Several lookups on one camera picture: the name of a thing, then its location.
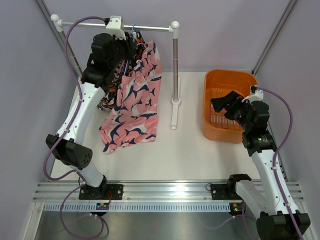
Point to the pink shark print shorts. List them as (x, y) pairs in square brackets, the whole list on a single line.
[(134, 119)]

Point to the aluminium mounting rail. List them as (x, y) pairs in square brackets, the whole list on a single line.
[(135, 190)]

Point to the metal clothes rack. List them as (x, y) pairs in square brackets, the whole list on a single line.
[(174, 30)]

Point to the orange plastic basket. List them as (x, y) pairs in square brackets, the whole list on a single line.
[(218, 83)]

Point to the white slotted cable duct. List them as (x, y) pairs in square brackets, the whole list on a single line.
[(149, 207)]

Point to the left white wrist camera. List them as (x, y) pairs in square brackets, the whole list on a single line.
[(114, 27)]

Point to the orange black camouflage shorts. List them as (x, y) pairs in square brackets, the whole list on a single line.
[(108, 102)]

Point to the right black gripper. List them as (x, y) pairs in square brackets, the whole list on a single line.
[(220, 103)]

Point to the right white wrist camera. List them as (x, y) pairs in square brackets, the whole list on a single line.
[(255, 95)]

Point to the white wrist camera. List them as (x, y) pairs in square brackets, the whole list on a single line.
[(114, 27), (255, 95)]

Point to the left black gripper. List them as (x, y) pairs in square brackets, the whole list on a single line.
[(129, 46)]

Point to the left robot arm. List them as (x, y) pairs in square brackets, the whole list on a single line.
[(67, 143)]

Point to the blue wire hanger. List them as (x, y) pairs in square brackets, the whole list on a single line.
[(136, 37)]

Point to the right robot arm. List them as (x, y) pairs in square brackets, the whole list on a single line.
[(277, 215)]

